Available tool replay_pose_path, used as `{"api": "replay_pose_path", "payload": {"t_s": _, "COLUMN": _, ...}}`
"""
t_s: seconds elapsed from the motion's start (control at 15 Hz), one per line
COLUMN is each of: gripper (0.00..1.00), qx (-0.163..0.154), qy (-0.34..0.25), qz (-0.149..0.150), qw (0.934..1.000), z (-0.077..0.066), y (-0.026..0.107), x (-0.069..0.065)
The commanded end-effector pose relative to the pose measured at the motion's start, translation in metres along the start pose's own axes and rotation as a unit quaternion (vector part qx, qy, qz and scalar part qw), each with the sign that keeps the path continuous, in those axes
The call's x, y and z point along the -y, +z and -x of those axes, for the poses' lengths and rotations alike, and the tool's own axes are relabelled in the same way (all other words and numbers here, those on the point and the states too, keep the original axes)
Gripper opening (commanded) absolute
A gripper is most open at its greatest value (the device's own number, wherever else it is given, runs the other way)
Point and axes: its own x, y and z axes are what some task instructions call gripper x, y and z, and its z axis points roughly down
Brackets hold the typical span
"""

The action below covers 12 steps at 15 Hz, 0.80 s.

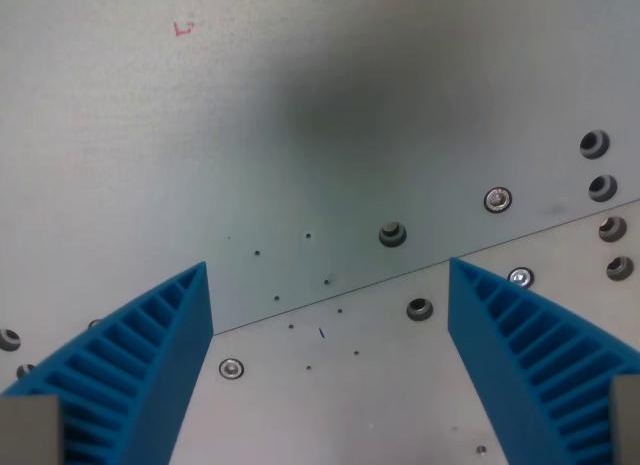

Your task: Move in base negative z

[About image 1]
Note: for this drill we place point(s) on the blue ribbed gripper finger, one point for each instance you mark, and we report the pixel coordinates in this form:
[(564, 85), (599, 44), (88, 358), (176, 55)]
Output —
[(150, 365), (505, 355)]

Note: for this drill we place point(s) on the silver socket head screw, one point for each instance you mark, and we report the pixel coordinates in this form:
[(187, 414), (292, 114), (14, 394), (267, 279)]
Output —
[(520, 276), (498, 199), (231, 368)]

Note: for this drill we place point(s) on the grey round dowel pin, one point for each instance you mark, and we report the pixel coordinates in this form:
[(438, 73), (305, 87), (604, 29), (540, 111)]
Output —
[(392, 233)]

